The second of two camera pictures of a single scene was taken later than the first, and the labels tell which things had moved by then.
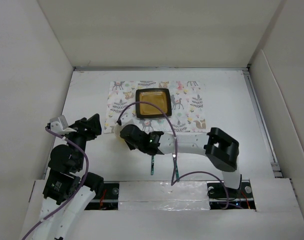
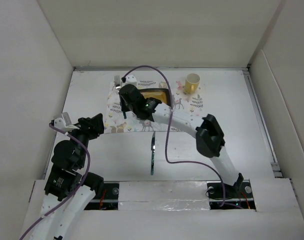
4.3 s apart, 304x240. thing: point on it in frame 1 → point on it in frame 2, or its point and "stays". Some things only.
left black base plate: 108,199 stays
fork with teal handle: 177,172 → 117,82
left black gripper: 84,125 stays
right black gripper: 131,145 → 124,108
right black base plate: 222,197 stays
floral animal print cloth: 187,104 stays
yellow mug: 117,129 → 192,83
